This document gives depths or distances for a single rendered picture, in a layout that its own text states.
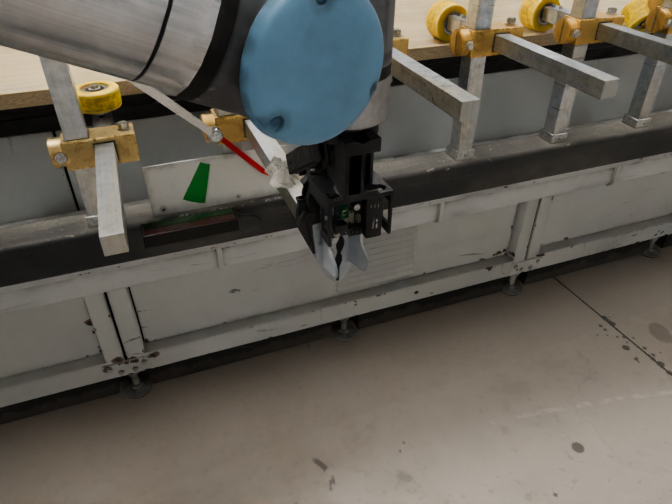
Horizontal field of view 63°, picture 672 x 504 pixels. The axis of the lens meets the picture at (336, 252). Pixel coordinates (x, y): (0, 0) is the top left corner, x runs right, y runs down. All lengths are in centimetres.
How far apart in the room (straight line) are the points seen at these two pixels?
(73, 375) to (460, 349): 110
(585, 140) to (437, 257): 58
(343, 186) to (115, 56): 30
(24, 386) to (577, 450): 142
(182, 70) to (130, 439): 138
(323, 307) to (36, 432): 83
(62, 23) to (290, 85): 11
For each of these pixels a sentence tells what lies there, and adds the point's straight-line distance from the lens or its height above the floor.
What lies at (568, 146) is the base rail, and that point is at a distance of 139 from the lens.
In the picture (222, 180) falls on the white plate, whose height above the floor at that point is 75.
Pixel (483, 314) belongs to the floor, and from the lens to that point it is 191.
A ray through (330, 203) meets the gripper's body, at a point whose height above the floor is 96.
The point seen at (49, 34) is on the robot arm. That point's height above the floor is 117.
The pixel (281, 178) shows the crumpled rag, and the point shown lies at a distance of 78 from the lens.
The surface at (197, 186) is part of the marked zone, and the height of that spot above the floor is 75.
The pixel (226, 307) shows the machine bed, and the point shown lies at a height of 23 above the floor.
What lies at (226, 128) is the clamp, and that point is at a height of 85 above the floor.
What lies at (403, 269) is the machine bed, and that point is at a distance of 168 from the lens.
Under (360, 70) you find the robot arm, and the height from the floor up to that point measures 114.
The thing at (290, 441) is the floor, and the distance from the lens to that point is 152.
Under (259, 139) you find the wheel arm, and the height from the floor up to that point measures 86.
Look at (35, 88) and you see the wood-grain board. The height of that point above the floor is 90.
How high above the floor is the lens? 123
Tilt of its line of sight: 36 degrees down
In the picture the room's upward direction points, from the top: straight up
